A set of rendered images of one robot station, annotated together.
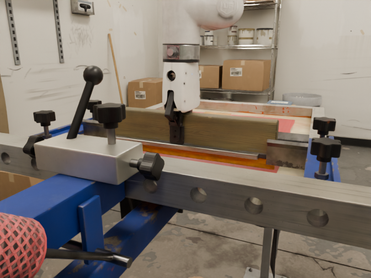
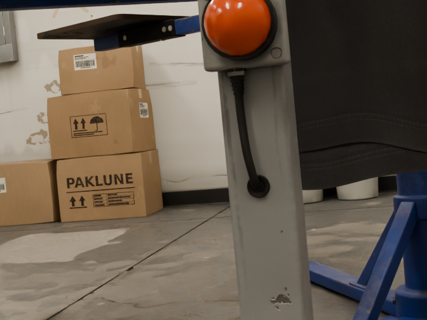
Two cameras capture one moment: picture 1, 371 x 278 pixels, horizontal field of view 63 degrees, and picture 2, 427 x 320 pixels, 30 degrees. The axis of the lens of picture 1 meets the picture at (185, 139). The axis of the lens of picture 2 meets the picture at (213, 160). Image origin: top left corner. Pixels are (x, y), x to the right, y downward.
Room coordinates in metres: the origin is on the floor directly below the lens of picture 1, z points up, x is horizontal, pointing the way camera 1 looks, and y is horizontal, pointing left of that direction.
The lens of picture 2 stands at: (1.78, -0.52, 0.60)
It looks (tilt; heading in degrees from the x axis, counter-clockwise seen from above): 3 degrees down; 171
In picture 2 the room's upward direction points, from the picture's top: 5 degrees counter-clockwise
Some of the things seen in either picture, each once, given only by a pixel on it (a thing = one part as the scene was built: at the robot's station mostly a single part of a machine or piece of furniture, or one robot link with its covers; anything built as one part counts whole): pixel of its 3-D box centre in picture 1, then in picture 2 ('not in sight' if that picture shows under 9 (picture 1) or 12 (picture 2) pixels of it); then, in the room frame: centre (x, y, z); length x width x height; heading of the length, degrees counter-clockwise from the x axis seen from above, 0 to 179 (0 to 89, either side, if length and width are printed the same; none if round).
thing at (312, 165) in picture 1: (319, 174); not in sight; (0.50, -0.24, 0.97); 0.30 x 0.05 x 0.07; 157
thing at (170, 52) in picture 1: (179, 52); not in sight; (0.63, 0.01, 1.18); 0.09 x 0.07 x 0.03; 157
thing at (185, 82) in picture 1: (180, 82); not in sight; (0.64, 0.01, 1.12); 0.10 x 0.07 x 0.11; 157
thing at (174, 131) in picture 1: (174, 129); not in sight; (0.61, 0.02, 1.03); 0.03 x 0.03 x 0.07; 67
